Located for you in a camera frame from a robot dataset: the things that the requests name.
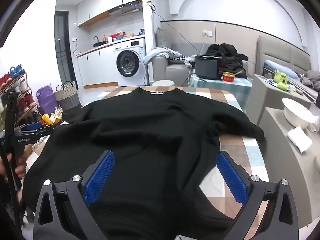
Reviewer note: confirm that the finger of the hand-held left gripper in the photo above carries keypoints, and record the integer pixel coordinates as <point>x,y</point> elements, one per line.
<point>43,130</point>
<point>32,126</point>

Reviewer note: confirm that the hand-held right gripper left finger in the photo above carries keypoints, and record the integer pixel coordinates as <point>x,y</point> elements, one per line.
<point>100,177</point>

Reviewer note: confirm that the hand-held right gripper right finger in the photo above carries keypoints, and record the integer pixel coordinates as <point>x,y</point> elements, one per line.
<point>231,177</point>

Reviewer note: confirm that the black knit sweater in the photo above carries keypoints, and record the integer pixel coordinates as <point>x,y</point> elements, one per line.
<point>150,130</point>

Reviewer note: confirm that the grey clothes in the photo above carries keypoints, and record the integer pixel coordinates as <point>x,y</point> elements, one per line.
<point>157,52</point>

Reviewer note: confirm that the person's left hand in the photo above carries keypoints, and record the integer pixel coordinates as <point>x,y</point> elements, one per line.
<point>21,172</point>

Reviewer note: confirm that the white trash bin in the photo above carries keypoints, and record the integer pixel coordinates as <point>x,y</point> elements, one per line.
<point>51,118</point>

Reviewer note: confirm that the metal shoe rack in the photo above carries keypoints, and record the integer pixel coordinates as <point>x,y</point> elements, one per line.
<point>25,97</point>

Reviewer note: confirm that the checkered tablecloth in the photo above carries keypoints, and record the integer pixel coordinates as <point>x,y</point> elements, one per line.
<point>240,150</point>

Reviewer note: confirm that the purple bag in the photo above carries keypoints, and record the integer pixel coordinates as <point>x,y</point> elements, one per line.
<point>46,100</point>

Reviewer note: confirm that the woven basket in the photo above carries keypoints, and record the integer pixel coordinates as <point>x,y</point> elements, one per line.
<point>66,97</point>

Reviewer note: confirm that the grey low cabinet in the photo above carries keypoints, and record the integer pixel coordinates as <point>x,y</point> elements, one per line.
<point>270,97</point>
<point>282,160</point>

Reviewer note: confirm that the black door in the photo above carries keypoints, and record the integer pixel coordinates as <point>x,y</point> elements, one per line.
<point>62,55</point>

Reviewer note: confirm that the white towel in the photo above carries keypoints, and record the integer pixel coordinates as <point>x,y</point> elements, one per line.
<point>300,140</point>

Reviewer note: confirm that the white kitchen base cabinet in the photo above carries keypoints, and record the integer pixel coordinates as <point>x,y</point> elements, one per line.
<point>100,65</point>

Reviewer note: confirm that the white bowl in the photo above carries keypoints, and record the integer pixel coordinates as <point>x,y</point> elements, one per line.
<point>297,115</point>

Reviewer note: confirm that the red bowl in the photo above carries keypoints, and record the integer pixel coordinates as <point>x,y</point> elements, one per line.
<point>228,77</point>

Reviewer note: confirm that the chopsticks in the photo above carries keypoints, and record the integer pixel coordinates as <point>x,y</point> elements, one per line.
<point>238,73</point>

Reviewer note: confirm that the black faucet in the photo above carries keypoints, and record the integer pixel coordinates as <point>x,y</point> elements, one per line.
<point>97,39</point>

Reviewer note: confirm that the green toy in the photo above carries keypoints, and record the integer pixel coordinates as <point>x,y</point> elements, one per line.
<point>280,80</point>

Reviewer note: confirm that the white washing machine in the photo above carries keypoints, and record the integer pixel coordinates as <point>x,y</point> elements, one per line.
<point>130,62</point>

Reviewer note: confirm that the black cooker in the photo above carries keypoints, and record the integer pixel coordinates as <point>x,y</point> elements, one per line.
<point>207,67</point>

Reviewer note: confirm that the red box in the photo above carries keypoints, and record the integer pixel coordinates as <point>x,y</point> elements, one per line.
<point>117,35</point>

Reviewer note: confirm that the blue pillow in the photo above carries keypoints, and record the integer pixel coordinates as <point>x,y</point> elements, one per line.
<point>282,67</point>

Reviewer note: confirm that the black jacket pile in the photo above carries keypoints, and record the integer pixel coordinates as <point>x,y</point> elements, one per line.
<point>230,55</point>

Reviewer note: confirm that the grey sofa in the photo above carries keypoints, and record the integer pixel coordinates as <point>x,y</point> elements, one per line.
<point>162,67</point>

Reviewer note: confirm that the grey blanket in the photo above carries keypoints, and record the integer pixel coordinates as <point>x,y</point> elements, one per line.
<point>312,80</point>

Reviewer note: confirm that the houndstooth pillow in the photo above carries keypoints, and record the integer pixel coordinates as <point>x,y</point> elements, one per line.
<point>178,59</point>

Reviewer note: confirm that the grey bed headboard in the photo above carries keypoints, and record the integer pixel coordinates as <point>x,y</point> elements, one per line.
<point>280,50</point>

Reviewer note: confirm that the range hood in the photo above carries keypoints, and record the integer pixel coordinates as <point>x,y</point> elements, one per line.
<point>127,8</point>

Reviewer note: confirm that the white wall cabinets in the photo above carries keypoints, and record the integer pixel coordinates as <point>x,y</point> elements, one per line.
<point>100,5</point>

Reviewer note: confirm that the wall socket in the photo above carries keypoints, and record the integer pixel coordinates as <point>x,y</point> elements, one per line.
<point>207,33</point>

